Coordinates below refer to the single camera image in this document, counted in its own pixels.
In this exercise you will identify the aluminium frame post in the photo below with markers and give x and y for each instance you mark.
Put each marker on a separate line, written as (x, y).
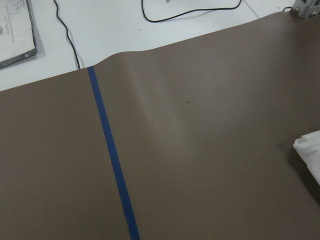
(306, 9)

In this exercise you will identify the white long-sleeve printed shirt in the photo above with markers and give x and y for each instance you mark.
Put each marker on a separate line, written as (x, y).
(308, 148)

